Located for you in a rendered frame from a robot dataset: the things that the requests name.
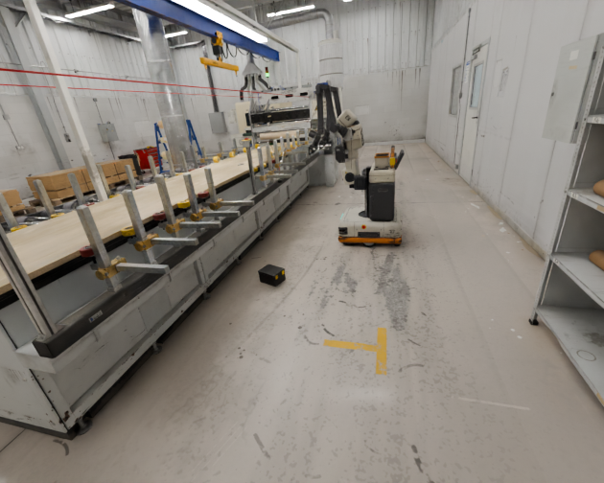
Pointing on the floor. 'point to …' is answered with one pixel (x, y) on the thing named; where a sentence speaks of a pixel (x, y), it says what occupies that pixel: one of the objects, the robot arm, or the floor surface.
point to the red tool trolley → (147, 157)
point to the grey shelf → (589, 369)
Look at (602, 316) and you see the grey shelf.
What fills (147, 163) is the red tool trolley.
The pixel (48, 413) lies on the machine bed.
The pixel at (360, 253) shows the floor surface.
